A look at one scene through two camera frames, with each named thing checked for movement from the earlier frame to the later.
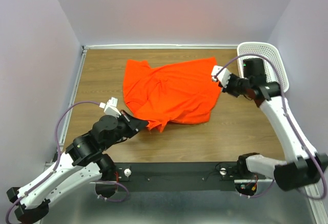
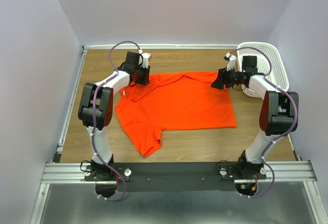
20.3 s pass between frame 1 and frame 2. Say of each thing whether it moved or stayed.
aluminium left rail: stayed
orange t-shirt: moved
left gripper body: moved
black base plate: stayed
